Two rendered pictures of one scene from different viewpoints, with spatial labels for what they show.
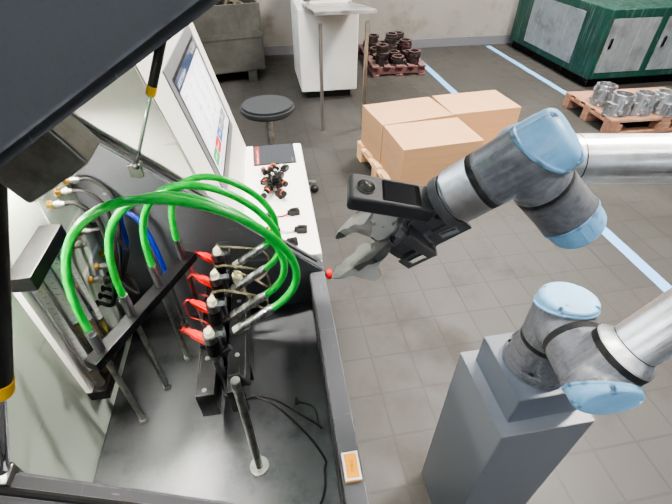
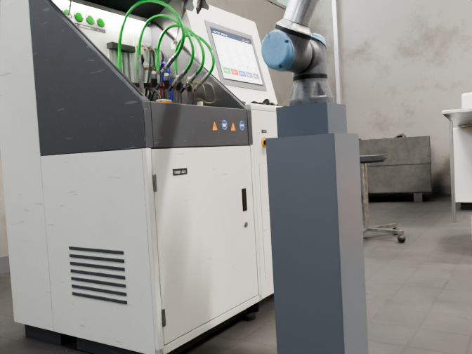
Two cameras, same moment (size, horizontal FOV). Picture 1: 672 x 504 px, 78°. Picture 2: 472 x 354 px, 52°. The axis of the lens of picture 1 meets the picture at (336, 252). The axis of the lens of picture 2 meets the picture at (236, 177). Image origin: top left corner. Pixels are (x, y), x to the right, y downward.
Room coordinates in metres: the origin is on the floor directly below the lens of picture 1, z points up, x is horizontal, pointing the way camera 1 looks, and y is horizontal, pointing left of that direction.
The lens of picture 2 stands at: (-0.82, -1.38, 0.75)
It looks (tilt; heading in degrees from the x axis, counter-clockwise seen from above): 3 degrees down; 42
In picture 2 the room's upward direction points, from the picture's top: 3 degrees counter-clockwise
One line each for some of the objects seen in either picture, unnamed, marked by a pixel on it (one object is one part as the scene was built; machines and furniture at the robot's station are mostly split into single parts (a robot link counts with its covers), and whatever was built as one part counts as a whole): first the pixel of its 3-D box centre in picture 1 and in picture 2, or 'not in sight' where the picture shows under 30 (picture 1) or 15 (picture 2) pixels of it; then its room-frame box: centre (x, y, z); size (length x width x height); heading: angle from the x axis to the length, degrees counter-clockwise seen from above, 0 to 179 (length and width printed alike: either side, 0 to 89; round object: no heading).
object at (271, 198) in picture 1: (277, 193); (267, 112); (1.21, 0.20, 0.96); 0.70 x 0.22 x 0.03; 9
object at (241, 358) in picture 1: (229, 347); not in sight; (0.62, 0.26, 0.91); 0.34 x 0.10 x 0.15; 9
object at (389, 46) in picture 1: (390, 48); not in sight; (5.98, -0.72, 0.19); 1.10 x 0.72 x 0.37; 10
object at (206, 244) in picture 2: not in sight; (211, 232); (0.53, -0.01, 0.44); 0.65 x 0.02 x 0.68; 9
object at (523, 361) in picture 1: (542, 348); (310, 91); (0.58, -0.48, 0.95); 0.15 x 0.15 x 0.10
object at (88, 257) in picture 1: (82, 230); (146, 67); (0.70, 0.54, 1.20); 0.13 x 0.03 x 0.31; 9
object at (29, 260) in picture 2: not in sight; (139, 159); (0.77, 0.75, 0.75); 1.40 x 0.28 x 1.50; 9
